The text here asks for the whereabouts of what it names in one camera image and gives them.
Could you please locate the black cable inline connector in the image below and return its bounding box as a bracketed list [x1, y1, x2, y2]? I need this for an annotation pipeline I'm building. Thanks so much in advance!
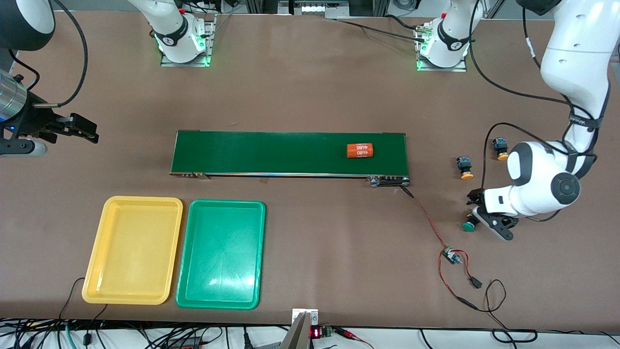
[83, 303, 109, 345]

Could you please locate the thin black looped cable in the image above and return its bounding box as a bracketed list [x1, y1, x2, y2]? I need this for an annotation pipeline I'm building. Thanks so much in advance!
[477, 279, 538, 345]

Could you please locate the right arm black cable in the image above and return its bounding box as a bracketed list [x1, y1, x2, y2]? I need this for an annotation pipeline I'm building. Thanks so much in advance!
[9, 0, 89, 107]

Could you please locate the orange cylinder white print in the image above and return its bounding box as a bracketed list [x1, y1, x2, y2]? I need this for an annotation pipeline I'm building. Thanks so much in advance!
[346, 143, 375, 159]

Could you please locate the yellow plastic tray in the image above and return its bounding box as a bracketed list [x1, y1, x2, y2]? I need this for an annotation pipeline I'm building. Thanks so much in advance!
[81, 195, 184, 306]

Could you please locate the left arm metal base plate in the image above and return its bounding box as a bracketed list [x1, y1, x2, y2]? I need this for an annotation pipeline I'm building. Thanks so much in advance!
[416, 22, 468, 72]

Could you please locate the white light bar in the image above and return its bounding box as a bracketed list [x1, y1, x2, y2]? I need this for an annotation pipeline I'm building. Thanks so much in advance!
[279, 0, 350, 16]

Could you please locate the red black twisted wire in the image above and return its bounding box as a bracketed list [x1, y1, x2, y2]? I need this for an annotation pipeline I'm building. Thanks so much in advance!
[400, 186, 449, 252]

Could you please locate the silver mounting plate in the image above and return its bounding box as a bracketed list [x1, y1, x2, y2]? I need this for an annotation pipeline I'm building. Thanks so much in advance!
[292, 308, 319, 326]

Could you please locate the red wire black connector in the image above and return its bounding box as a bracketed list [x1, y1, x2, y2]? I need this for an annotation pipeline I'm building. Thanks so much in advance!
[437, 249, 485, 312]

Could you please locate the green plastic tray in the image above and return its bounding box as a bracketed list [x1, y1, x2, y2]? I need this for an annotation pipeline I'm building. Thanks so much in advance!
[175, 199, 267, 310]

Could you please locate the thick black cable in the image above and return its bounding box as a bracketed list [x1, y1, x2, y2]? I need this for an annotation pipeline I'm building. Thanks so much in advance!
[334, 14, 429, 44]

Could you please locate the red clip lead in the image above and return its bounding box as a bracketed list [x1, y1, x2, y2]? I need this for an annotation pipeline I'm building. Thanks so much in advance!
[334, 327, 376, 349]

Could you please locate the green conveyor belt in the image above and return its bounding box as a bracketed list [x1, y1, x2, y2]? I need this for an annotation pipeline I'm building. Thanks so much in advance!
[169, 129, 411, 188]

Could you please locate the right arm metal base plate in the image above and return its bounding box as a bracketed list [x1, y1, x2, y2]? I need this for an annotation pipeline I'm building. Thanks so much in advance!
[160, 14, 217, 67]

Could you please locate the grey metal beam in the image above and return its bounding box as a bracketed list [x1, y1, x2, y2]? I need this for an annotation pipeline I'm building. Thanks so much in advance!
[279, 312, 311, 349]

